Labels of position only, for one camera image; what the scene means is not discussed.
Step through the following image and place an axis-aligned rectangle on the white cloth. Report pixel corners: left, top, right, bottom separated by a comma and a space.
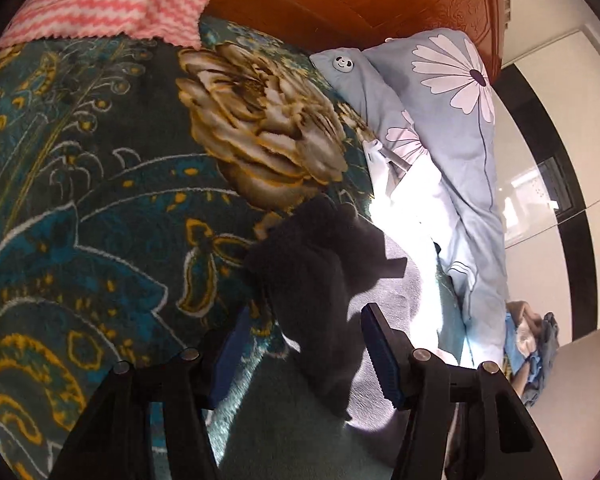
362, 140, 463, 281

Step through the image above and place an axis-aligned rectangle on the pile of blue clothes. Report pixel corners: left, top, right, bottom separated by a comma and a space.
502, 300, 561, 408

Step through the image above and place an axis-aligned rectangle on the grey fleece garment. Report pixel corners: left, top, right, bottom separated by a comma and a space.
243, 194, 448, 428

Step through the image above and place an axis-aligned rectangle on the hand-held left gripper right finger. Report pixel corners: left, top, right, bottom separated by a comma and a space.
360, 303, 563, 480

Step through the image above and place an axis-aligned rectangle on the light blue daisy quilt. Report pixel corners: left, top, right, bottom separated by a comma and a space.
362, 29, 511, 366

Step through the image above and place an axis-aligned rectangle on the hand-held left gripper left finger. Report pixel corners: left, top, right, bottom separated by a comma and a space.
48, 305, 256, 480

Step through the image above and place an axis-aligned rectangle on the light blue panda pillow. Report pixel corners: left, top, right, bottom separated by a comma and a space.
310, 48, 421, 161

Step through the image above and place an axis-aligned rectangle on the white wardrobe with black trim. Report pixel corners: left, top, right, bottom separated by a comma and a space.
492, 25, 600, 346

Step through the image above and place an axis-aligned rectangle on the pink zigzag towel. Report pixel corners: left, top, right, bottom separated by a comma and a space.
0, 0, 212, 52

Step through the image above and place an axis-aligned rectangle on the teal floral printed blanket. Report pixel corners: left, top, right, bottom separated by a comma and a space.
0, 15, 468, 480

